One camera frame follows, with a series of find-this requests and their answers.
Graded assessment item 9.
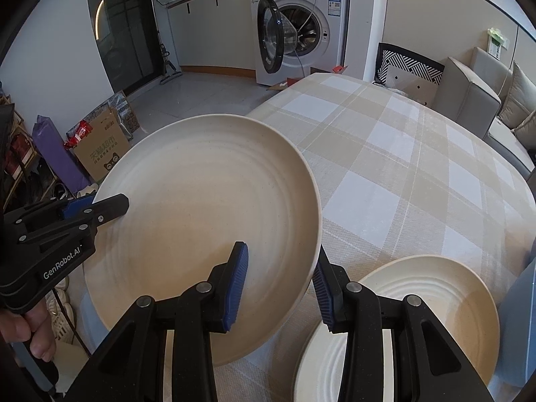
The large beige plate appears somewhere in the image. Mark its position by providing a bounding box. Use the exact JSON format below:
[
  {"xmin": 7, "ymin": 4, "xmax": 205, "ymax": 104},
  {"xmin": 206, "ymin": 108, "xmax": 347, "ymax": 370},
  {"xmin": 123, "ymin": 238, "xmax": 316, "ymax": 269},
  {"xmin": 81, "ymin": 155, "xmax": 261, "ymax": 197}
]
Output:
[{"xmin": 83, "ymin": 114, "xmax": 323, "ymax": 366}]

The blue bowl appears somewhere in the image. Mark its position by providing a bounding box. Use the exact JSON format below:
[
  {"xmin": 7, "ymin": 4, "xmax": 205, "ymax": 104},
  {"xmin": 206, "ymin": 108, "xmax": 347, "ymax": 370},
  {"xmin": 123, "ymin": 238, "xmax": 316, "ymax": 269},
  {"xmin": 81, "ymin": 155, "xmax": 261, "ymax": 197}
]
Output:
[{"xmin": 495, "ymin": 260, "xmax": 535, "ymax": 388}]

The person's left hand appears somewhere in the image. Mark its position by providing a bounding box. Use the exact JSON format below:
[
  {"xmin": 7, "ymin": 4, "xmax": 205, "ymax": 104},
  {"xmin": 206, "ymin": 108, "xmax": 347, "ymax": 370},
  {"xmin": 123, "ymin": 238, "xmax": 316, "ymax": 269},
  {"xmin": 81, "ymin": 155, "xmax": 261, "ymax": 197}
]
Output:
[{"xmin": 0, "ymin": 298, "xmax": 56, "ymax": 362}]

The cardboard box on floor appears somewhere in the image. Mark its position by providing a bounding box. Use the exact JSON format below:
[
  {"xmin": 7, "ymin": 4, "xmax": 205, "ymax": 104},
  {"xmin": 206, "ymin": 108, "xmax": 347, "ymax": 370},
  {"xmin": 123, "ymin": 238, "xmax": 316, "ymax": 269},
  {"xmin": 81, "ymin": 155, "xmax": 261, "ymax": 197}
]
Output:
[{"xmin": 64, "ymin": 91, "xmax": 140, "ymax": 182}]

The checked beige tablecloth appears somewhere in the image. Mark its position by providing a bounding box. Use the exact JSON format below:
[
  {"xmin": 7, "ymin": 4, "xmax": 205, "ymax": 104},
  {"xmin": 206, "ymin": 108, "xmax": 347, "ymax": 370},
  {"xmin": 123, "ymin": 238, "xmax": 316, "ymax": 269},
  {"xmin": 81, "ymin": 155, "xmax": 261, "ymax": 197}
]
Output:
[{"xmin": 214, "ymin": 73, "xmax": 535, "ymax": 401}]

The black patterned chair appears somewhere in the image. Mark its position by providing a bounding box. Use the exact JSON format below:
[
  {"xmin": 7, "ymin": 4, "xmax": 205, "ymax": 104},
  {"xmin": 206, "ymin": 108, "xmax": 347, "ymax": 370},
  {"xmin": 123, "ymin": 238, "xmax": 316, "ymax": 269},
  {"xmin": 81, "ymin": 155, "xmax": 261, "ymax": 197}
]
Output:
[{"xmin": 374, "ymin": 43, "xmax": 444, "ymax": 106}]

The white washing machine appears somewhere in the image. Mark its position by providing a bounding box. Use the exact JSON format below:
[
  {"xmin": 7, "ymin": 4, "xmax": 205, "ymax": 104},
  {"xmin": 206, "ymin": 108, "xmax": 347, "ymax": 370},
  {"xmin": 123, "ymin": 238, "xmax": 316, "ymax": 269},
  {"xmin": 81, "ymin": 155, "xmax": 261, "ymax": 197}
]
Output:
[{"xmin": 251, "ymin": 0, "xmax": 349, "ymax": 86}]

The grey sofa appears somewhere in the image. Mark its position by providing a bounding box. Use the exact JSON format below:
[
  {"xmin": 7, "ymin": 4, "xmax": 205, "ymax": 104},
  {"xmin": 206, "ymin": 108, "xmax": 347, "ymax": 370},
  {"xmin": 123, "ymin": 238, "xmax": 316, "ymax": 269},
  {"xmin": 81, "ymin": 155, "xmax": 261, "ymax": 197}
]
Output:
[{"xmin": 431, "ymin": 47, "xmax": 535, "ymax": 183}]

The grey cushion right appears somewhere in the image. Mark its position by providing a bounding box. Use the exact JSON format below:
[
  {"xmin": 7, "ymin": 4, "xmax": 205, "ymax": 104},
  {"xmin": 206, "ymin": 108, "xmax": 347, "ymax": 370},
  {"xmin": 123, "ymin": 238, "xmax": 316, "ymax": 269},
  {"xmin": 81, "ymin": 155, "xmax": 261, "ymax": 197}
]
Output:
[{"xmin": 513, "ymin": 111, "xmax": 536, "ymax": 151}]

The grey cushion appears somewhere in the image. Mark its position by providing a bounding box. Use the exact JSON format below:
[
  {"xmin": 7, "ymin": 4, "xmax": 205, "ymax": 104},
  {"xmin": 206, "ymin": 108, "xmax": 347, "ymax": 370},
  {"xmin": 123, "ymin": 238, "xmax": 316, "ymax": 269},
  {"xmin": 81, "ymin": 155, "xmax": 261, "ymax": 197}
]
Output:
[
  {"xmin": 499, "ymin": 63, "xmax": 536, "ymax": 130},
  {"xmin": 513, "ymin": 111, "xmax": 536, "ymax": 151}
]

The grey cushion left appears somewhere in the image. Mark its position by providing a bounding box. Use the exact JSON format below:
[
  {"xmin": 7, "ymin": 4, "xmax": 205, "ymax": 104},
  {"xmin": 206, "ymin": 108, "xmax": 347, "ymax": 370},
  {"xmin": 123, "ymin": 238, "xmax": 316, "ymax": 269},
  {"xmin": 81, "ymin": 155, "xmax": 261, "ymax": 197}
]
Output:
[{"xmin": 499, "ymin": 63, "xmax": 536, "ymax": 130}]

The white wall calendar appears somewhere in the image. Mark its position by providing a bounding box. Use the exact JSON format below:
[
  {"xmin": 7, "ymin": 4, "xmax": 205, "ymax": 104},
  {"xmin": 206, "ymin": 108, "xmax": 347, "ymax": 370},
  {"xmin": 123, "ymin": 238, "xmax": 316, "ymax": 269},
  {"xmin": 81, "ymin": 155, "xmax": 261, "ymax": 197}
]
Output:
[{"xmin": 487, "ymin": 27, "xmax": 510, "ymax": 60}]

